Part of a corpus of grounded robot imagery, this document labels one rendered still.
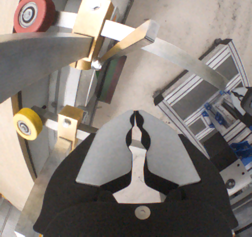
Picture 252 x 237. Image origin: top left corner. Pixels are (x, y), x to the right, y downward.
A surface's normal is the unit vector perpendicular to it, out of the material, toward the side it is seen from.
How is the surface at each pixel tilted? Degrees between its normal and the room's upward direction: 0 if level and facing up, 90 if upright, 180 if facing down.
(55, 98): 0
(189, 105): 0
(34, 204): 90
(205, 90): 0
